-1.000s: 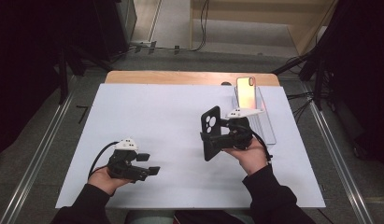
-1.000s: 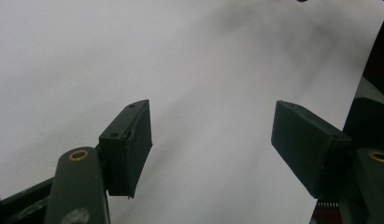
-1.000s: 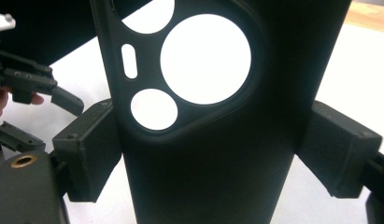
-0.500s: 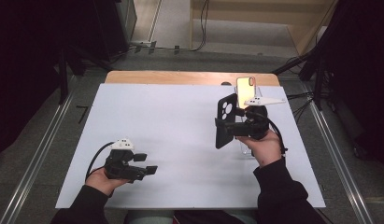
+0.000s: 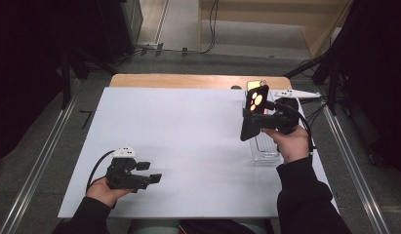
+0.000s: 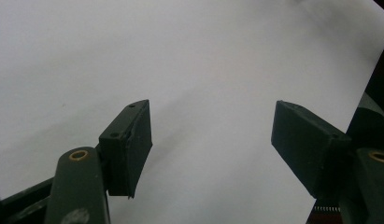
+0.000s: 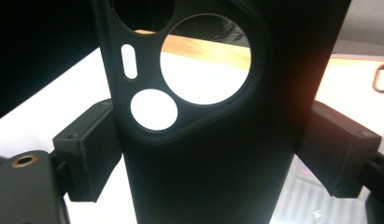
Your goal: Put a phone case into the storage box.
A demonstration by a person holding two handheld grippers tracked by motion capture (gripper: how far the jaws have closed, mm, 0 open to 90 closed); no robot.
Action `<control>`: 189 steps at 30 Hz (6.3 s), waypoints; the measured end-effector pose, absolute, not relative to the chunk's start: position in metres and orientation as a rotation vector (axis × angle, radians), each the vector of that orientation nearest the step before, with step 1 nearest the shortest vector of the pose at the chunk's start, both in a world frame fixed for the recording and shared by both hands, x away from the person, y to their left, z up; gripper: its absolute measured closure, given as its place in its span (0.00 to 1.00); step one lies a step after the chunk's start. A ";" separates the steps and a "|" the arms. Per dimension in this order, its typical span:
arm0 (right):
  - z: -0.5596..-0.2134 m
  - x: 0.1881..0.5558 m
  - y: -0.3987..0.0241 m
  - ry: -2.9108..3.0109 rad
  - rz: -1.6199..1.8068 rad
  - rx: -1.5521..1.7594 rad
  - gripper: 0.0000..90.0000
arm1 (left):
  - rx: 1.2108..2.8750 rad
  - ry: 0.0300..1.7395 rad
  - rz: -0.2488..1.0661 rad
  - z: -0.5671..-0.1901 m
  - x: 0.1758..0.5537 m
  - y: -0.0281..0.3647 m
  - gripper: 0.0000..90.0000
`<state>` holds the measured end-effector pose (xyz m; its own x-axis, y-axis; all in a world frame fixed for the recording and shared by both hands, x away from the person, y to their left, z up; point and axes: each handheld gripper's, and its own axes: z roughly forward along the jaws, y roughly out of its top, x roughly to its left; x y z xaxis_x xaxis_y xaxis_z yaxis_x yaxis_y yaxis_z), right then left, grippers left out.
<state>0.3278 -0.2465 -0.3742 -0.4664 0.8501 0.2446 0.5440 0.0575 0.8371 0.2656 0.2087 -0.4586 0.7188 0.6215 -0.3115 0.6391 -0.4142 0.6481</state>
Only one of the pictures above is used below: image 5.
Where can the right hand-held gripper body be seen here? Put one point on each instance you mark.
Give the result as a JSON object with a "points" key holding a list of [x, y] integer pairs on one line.
{"points": [[281, 118]]}

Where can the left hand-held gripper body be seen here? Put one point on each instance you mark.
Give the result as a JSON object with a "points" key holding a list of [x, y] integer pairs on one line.
{"points": [[121, 177]]}

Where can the black phone case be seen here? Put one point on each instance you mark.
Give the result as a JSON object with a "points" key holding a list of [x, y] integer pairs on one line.
{"points": [[248, 133]]}

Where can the clear plastic rack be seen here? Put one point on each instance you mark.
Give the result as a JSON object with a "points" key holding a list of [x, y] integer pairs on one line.
{"points": [[264, 146]]}

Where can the person's left hand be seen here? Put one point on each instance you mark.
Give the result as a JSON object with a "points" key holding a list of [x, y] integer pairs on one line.
{"points": [[103, 193]]}

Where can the person's right hand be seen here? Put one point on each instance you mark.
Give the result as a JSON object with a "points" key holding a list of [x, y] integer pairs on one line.
{"points": [[292, 143]]}

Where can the white board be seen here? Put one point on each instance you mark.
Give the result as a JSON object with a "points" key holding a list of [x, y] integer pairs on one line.
{"points": [[194, 146]]}

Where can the black stand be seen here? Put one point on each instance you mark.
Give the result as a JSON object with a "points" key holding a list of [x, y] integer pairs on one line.
{"points": [[66, 81], [333, 84]]}

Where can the light wooden shelf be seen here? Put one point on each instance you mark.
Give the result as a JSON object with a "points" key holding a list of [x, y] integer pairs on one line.
{"points": [[269, 19]]}

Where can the wooden table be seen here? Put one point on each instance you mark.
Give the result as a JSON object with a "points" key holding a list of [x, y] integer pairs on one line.
{"points": [[175, 81]]}

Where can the black curtain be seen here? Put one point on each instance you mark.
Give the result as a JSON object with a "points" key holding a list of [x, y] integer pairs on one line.
{"points": [[377, 65], [25, 65]]}

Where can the black cabinet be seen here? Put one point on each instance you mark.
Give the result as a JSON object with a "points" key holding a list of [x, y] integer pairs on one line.
{"points": [[123, 29]]}

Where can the metal floor rail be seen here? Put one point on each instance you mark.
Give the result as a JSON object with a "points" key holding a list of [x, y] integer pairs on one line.
{"points": [[354, 169], [38, 162]]}

